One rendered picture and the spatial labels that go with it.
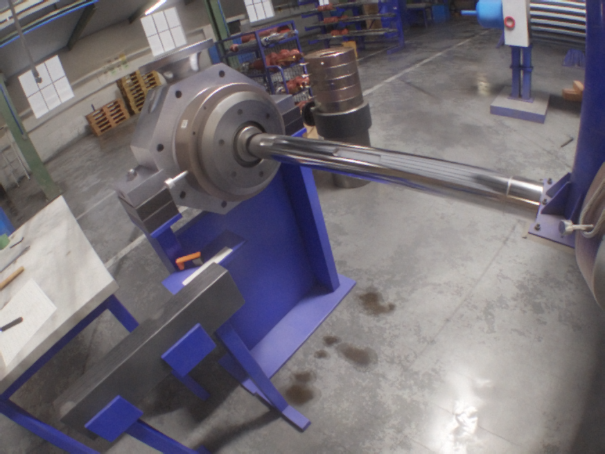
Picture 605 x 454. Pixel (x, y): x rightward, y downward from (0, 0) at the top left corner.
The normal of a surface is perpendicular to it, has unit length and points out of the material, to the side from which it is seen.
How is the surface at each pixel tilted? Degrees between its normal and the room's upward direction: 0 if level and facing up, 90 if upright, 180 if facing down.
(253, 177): 90
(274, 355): 0
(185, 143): 63
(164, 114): 90
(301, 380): 0
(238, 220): 90
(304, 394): 0
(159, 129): 90
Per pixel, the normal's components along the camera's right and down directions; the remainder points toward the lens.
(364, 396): -0.23, -0.77
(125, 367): 0.73, 0.26
